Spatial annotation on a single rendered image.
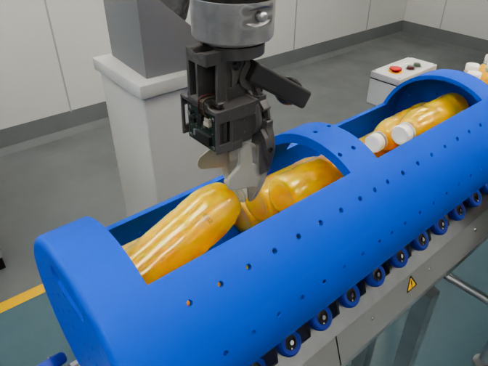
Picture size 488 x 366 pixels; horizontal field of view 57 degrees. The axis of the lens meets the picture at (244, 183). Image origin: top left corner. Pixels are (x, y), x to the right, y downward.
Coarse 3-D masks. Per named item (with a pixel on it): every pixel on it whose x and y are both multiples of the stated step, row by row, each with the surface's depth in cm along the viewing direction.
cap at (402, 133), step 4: (400, 124) 87; (404, 124) 86; (396, 128) 86; (400, 128) 86; (404, 128) 85; (408, 128) 85; (392, 132) 87; (396, 132) 87; (400, 132) 86; (404, 132) 85; (408, 132) 85; (412, 132) 86; (392, 136) 88; (396, 136) 87; (400, 136) 86; (404, 136) 86; (408, 136) 85; (412, 136) 86; (396, 140) 87; (400, 140) 87; (404, 140) 86; (408, 140) 86; (400, 144) 87
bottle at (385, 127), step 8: (416, 104) 102; (400, 112) 98; (384, 120) 95; (392, 120) 94; (400, 120) 94; (376, 128) 95; (384, 128) 93; (392, 128) 93; (384, 136) 92; (392, 144) 93
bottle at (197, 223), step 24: (192, 192) 59; (216, 192) 57; (240, 192) 59; (168, 216) 57; (192, 216) 56; (216, 216) 56; (144, 240) 55; (168, 240) 54; (192, 240) 55; (216, 240) 58; (144, 264) 53; (168, 264) 54
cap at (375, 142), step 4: (368, 136) 93; (372, 136) 92; (376, 136) 91; (380, 136) 92; (368, 140) 93; (372, 140) 92; (376, 140) 91; (380, 140) 91; (384, 140) 92; (368, 144) 93; (372, 144) 93; (376, 144) 92; (380, 144) 91; (384, 144) 92; (372, 148) 93; (376, 148) 92; (380, 148) 92
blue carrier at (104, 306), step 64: (320, 128) 73; (448, 128) 79; (320, 192) 62; (384, 192) 67; (448, 192) 78; (64, 256) 48; (128, 256) 49; (256, 256) 54; (320, 256) 59; (384, 256) 71; (64, 320) 60; (128, 320) 45; (192, 320) 48; (256, 320) 54
